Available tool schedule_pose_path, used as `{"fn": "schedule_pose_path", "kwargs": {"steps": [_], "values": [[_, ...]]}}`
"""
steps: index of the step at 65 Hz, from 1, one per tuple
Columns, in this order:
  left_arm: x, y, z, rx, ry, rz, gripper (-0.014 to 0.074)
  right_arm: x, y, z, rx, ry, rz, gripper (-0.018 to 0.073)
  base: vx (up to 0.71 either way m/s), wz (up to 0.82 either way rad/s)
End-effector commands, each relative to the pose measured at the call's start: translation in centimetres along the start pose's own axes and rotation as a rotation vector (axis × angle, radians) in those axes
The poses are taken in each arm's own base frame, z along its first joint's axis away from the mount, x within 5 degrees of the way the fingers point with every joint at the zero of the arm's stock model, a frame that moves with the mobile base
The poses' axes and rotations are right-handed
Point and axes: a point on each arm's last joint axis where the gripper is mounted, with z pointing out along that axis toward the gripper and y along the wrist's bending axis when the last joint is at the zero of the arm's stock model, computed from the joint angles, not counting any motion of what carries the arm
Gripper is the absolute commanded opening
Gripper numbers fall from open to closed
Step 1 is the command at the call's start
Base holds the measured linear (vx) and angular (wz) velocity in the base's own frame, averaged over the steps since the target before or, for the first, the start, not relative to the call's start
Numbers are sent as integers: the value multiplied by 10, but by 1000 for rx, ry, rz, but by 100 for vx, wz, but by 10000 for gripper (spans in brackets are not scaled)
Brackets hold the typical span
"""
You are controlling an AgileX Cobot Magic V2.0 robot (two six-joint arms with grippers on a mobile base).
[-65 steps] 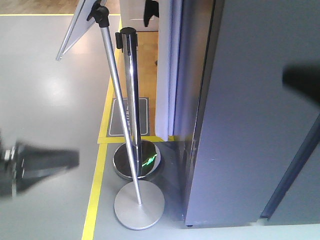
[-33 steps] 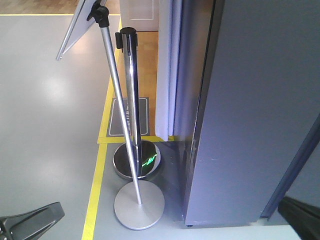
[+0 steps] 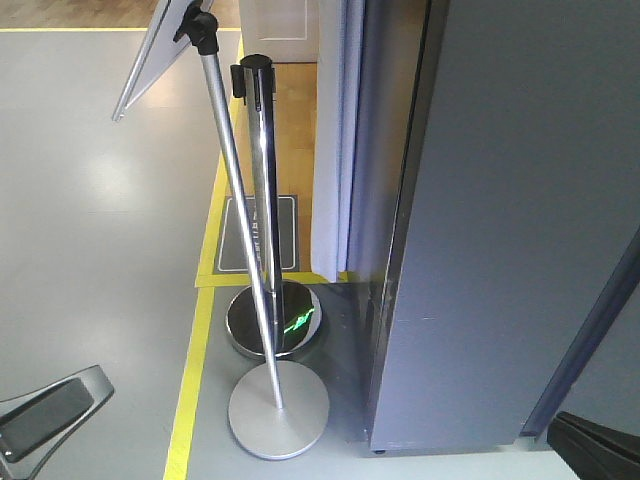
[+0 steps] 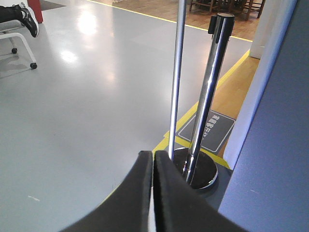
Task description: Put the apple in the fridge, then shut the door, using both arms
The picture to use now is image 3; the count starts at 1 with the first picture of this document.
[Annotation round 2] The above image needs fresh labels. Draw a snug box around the floor sign sticker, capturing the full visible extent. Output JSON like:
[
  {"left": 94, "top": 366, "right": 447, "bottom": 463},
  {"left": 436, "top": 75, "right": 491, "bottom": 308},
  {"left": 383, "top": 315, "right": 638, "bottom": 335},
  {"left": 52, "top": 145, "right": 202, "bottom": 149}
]
[{"left": 214, "top": 195, "right": 300, "bottom": 273}]

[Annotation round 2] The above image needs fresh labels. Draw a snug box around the white fridge door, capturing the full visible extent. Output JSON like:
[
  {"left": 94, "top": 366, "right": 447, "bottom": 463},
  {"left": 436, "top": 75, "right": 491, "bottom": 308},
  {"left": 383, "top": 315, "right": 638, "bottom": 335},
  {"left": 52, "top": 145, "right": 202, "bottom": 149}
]
[{"left": 369, "top": 1, "right": 639, "bottom": 453}]

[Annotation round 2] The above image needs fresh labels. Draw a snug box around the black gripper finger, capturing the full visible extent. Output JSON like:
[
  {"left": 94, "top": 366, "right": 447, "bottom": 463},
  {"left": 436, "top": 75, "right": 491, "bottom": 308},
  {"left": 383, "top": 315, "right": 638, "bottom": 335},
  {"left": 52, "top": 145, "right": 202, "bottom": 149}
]
[{"left": 547, "top": 412, "right": 639, "bottom": 480}]

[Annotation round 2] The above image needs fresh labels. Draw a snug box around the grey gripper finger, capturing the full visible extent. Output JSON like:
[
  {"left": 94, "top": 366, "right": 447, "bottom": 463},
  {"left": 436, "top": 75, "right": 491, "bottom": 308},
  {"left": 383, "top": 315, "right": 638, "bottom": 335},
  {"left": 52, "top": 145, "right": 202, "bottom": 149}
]
[{"left": 1, "top": 365, "right": 115, "bottom": 479}]

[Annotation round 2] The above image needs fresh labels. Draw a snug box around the grey fridge cabinet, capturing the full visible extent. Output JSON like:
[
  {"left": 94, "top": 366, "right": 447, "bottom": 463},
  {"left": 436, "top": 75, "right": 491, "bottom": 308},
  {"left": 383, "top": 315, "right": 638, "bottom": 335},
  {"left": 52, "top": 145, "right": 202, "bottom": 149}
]
[{"left": 520, "top": 231, "right": 639, "bottom": 438}]

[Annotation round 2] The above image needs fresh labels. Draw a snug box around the chrome stanchion post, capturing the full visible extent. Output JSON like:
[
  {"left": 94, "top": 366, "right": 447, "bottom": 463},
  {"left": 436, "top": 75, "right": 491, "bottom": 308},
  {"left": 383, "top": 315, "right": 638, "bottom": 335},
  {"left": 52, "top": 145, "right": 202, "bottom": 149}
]
[{"left": 231, "top": 54, "right": 322, "bottom": 360}]

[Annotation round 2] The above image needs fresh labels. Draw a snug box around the silver sign stand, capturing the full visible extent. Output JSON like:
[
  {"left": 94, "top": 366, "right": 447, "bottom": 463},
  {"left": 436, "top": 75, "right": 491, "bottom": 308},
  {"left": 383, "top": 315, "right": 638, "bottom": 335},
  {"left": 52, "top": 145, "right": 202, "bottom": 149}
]
[{"left": 112, "top": 1, "right": 330, "bottom": 461}]

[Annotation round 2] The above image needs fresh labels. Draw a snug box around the yellow floor tape line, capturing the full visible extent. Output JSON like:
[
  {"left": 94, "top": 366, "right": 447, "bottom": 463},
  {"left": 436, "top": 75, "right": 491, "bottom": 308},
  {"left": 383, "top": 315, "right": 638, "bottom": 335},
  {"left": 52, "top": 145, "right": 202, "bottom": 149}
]
[{"left": 0, "top": 25, "right": 351, "bottom": 480}]

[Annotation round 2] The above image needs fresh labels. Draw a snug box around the white curtain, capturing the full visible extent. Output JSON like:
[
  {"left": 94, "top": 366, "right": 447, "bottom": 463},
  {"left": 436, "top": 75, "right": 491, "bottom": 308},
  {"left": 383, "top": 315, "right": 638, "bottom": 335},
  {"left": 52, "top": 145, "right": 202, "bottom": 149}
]
[{"left": 311, "top": 1, "right": 365, "bottom": 282}]

